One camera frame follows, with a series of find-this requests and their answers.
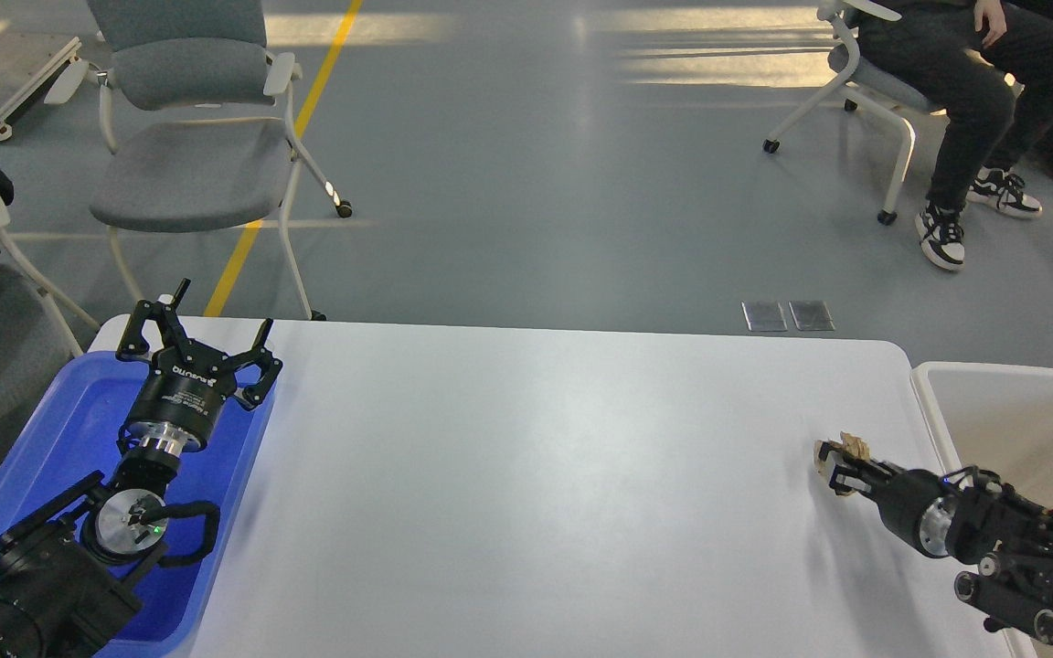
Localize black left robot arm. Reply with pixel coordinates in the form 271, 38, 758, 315
0, 282, 283, 657

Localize blue plastic tray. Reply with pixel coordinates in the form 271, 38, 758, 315
0, 353, 275, 657

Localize right floor outlet plate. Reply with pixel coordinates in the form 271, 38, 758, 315
787, 300, 835, 332

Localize white plastic bin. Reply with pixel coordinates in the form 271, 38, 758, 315
910, 362, 1053, 658

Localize grey office chair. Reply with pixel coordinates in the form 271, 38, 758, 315
90, 1, 354, 321

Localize left floor outlet plate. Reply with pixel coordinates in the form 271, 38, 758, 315
742, 301, 787, 333

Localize brown paper ball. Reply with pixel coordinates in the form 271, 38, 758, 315
814, 432, 870, 496

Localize white grey chair right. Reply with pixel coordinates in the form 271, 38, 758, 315
761, 1, 943, 226

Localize floor outlet plate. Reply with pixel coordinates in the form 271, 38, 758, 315
742, 301, 787, 333
787, 300, 835, 332

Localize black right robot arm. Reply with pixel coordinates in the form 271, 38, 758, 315
814, 433, 1053, 646

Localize white chair at left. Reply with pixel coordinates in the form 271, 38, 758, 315
0, 195, 101, 358

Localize seated person black trousers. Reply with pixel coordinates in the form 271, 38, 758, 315
857, 1, 1053, 271

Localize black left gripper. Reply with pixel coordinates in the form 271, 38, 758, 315
114, 279, 283, 455

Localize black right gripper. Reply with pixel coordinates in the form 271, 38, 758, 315
814, 440, 960, 558

